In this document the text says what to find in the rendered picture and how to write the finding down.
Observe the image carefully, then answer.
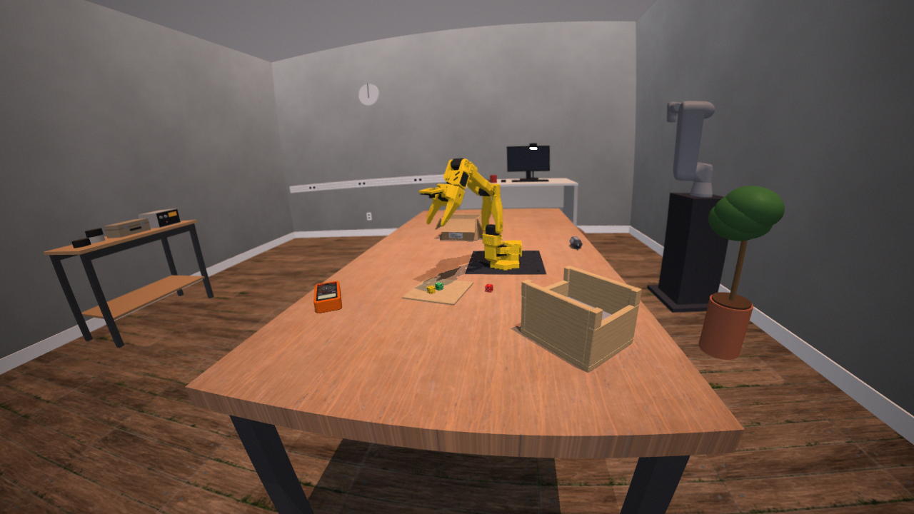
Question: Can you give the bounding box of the orange digital multimeter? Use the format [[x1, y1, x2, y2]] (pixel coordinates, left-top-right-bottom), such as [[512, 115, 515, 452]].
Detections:
[[313, 281, 342, 313]]

